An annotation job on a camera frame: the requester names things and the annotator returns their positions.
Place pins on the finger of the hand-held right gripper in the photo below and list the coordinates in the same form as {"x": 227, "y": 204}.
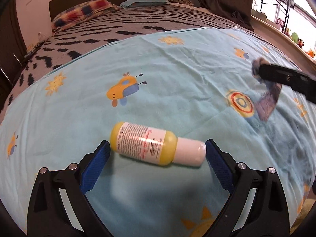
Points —
{"x": 284, "y": 77}

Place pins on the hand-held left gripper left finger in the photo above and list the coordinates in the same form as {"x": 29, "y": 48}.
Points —
{"x": 95, "y": 167}

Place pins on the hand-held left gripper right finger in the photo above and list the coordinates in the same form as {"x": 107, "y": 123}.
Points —
{"x": 221, "y": 167}

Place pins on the grey purple cloth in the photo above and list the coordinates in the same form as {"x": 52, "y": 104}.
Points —
{"x": 267, "y": 101}

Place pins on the yellow bottle with white cap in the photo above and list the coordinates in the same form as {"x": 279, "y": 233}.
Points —
{"x": 143, "y": 140}

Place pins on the green plush toy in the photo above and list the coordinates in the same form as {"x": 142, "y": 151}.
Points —
{"x": 295, "y": 35}

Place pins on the pink plush toy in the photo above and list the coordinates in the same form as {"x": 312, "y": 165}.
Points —
{"x": 280, "y": 23}

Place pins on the fluffy beige rug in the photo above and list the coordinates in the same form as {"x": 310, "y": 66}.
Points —
{"x": 305, "y": 212}

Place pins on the dark curtain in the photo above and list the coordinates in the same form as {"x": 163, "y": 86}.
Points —
{"x": 222, "y": 0}

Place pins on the light blue printed blanket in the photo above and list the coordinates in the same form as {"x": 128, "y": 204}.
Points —
{"x": 172, "y": 74}

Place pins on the dark wooden wardrobe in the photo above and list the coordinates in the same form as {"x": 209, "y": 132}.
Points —
{"x": 9, "y": 42}

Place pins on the patchwork checked pillow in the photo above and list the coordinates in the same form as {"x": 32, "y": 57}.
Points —
{"x": 81, "y": 11}

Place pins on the light blue pillow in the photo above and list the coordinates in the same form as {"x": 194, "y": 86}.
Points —
{"x": 143, "y": 3}

